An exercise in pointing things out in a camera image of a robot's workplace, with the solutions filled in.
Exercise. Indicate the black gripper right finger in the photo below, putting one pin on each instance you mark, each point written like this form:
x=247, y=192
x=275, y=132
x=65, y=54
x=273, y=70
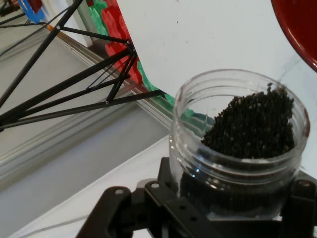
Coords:
x=301, y=210

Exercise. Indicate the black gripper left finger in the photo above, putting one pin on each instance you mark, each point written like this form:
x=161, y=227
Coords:
x=153, y=213

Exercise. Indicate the clear jar with black seeds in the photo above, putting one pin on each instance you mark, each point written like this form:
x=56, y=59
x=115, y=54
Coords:
x=247, y=119

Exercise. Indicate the black tripod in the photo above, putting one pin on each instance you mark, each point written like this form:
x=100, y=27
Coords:
x=74, y=110

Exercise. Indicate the red bowl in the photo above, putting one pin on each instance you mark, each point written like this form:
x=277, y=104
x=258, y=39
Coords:
x=302, y=24

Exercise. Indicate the aluminium rail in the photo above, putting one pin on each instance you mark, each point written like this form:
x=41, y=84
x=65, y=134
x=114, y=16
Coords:
x=49, y=138

